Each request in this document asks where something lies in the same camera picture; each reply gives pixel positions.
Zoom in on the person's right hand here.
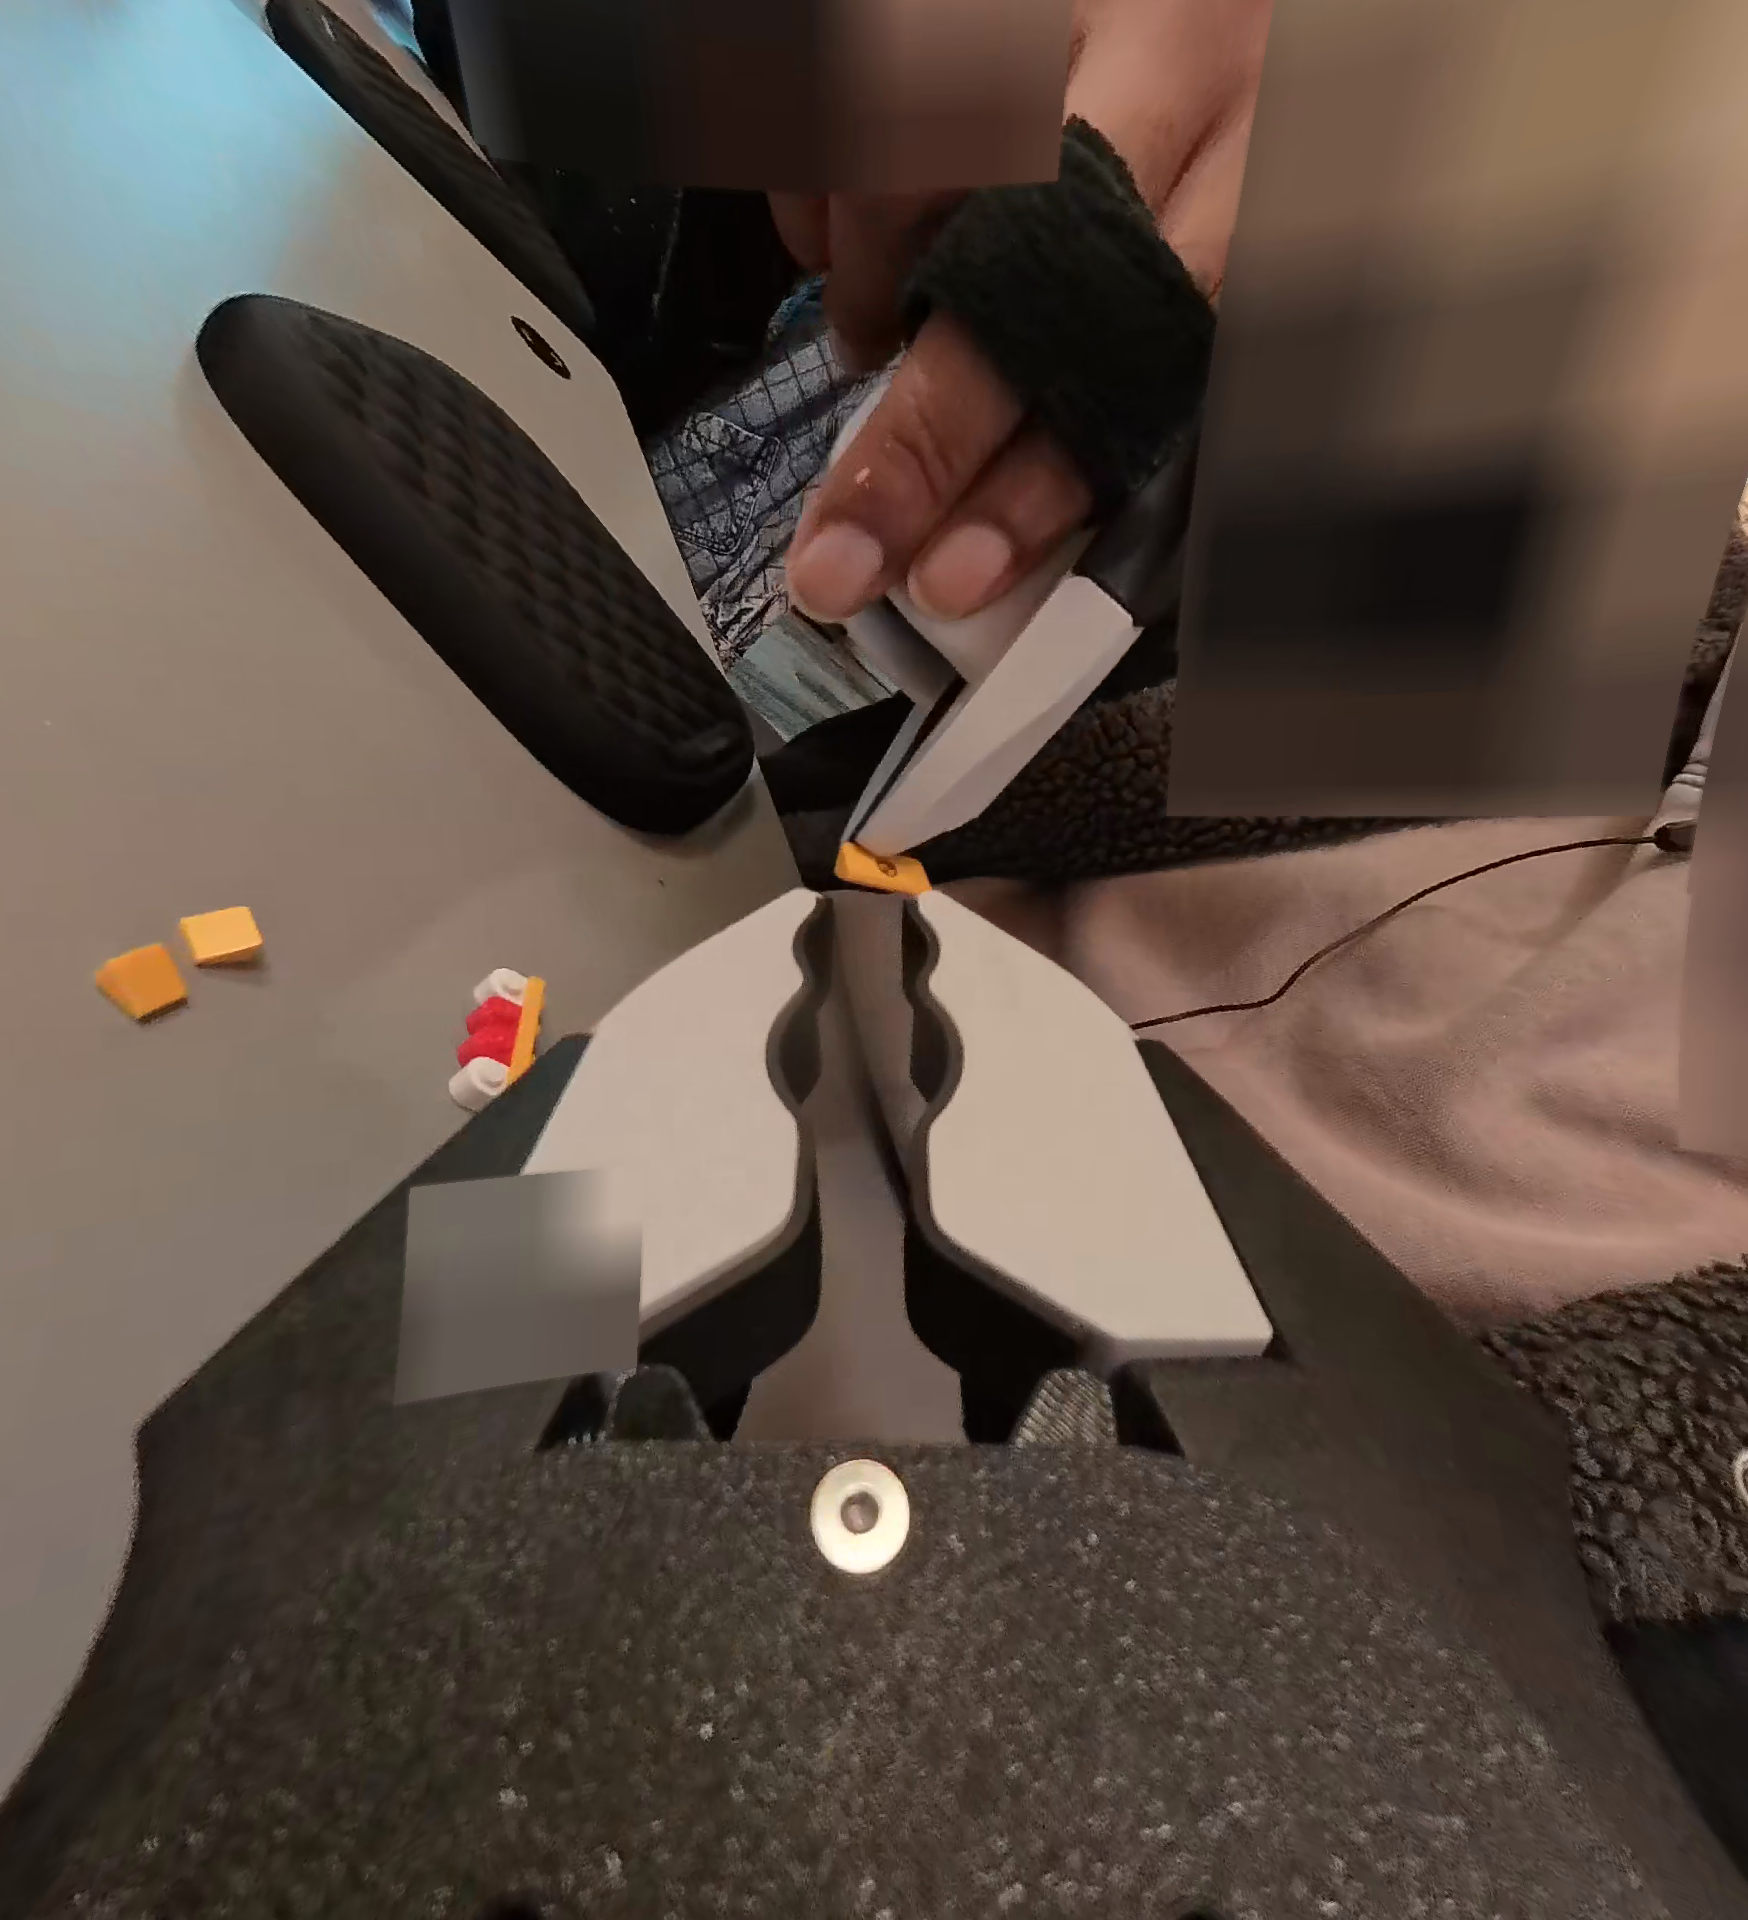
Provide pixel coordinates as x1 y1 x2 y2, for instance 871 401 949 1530
770 0 1266 623

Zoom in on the orange and red lego assembly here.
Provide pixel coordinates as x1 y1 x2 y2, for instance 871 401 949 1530
448 965 548 1114

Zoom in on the black wired earbud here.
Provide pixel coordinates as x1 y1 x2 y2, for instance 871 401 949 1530
1132 819 1701 1035

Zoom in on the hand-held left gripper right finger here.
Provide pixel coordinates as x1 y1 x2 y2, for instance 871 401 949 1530
895 892 1278 1448

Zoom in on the person's beige sweater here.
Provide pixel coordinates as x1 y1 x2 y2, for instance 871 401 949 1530
949 819 1748 1325

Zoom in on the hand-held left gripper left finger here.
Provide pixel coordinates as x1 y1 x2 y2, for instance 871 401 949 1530
521 887 835 1444

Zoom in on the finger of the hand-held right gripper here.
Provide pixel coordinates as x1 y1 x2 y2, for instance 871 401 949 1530
840 679 970 851
849 577 1145 853

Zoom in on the blue patterned cloth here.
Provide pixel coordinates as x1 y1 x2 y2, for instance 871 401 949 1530
644 284 913 743

